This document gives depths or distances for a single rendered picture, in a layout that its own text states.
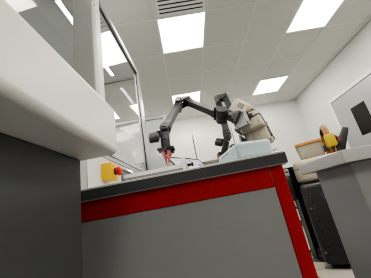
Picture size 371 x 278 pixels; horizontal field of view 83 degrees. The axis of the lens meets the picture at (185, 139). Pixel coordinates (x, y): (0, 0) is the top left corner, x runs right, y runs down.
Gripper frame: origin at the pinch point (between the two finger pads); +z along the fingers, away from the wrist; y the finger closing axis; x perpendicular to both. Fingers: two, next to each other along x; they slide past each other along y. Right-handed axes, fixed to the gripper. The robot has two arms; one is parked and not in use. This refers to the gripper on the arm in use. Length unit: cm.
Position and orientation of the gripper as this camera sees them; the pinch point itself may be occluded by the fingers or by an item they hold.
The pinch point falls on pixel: (167, 162)
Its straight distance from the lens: 127.9
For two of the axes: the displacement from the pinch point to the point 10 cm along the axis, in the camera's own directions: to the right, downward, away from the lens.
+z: 1.4, 9.1, -3.9
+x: 1.2, 3.7, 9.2
